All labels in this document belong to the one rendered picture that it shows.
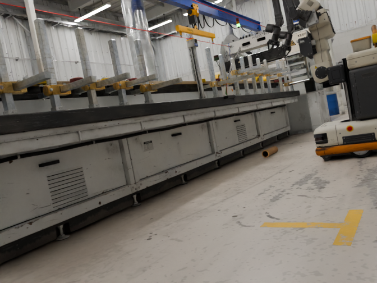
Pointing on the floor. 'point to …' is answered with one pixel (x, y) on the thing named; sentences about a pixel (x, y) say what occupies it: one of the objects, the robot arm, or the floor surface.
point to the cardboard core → (269, 151)
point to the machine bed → (117, 164)
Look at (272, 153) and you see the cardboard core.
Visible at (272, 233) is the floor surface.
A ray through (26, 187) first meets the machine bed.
